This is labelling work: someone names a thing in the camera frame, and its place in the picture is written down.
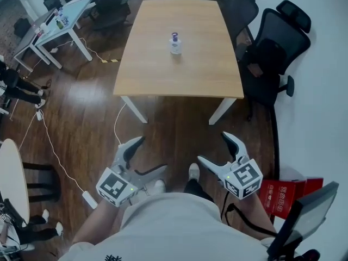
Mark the white table leg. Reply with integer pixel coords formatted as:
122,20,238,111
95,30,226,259
120,96,148,124
208,98,238,126

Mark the grey desk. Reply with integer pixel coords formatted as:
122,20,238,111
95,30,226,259
13,8,58,73

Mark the red box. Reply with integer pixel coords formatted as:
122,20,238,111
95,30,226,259
259,176,325,220

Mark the person's right forearm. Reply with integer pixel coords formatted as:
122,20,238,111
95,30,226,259
243,191,278,238

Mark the black mesh office chair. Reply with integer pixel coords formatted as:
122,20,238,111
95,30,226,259
239,0,312,122

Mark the person's left forearm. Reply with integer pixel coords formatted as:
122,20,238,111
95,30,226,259
72,198,130,246

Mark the white cable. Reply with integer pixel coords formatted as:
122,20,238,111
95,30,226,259
42,118,85,193
114,102,128,148

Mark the white desk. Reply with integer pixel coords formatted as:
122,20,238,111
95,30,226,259
34,0,96,63

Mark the black cable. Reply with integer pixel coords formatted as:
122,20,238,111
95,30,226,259
220,190,274,238

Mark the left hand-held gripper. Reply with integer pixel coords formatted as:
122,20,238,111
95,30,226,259
96,136,168,207

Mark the black stool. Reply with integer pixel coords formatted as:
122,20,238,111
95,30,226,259
21,161,61,203

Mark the person's white shirt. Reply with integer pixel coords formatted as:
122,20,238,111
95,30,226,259
58,191,276,261

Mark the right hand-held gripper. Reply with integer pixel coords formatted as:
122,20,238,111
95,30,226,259
197,131,264,200

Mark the black monitor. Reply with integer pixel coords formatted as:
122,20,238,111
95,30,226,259
267,181,340,258

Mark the person's black trouser leg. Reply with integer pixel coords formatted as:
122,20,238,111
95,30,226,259
184,179,215,202

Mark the white pump bottle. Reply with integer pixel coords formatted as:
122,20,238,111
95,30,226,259
169,31,183,56

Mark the person's right white shoe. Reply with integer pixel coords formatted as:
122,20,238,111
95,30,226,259
188,163,201,187

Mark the round white table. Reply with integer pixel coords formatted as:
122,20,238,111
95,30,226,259
0,138,30,225

